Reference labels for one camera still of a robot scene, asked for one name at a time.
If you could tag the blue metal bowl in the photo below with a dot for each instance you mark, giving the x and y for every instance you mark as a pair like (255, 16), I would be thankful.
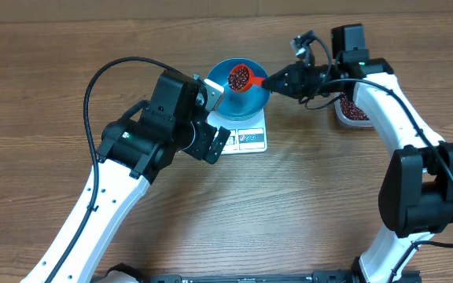
(239, 106)

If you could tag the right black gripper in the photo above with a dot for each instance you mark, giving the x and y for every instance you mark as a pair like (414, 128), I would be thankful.
(294, 79)

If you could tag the red adzuki beans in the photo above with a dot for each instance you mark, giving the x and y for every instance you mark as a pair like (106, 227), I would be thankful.
(350, 110)

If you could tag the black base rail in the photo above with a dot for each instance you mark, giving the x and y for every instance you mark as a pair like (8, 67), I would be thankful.
(246, 279)

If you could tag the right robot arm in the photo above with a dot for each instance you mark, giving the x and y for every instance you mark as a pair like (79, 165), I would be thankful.
(416, 197)

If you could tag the white digital kitchen scale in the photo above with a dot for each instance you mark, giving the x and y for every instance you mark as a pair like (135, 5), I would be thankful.
(246, 136)

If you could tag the clear plastic bean container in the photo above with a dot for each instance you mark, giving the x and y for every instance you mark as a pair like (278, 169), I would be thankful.
(347, 123)

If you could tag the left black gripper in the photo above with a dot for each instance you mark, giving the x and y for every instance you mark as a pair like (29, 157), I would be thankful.
(209, 142)

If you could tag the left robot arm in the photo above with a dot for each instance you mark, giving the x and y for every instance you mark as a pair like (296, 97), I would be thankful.
(129, 159)

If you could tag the red measuring scoop blue handle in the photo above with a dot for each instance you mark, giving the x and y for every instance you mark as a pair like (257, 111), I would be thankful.
(242, 78)

